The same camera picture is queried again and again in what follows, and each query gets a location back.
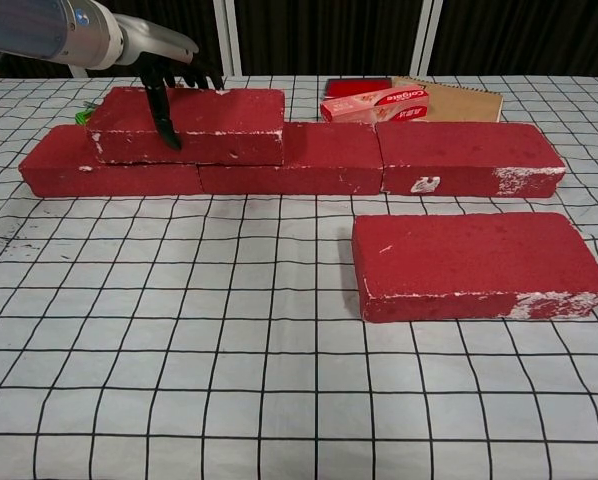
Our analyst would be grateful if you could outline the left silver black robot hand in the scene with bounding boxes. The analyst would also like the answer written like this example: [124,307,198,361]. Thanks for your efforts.
[113,13,225,151]

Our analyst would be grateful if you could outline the red brick chipped white edges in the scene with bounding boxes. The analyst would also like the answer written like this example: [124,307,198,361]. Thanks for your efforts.
[85,86,286,167]

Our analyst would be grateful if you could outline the red brick white scuffed corner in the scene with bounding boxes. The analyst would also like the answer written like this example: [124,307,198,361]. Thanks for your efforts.
[351,212,598,324]

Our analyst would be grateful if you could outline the green orange snack packet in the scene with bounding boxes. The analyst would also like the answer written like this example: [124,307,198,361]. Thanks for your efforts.
[74,102,105,126]

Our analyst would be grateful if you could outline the red foam brick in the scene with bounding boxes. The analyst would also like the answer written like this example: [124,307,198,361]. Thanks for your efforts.
[18,124,205,198]
[197,122,384,196]

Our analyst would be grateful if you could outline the red black stamp pad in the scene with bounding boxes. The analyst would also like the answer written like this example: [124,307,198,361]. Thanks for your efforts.
[323,77,395,100]

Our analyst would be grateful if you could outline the pink Colgate toothpaste box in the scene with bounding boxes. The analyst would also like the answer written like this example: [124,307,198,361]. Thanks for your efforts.
[320,84,430,124]

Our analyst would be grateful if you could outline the brown spiral notebook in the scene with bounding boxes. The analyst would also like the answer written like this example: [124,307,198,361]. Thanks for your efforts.
[391,75,505,124]

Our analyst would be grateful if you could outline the red brick white notch mark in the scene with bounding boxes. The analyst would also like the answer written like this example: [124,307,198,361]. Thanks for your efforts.
[376,121,567,200]

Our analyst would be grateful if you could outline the white black checkered tablecloth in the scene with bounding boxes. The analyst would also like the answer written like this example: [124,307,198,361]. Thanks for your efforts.
[0,74,598,480]

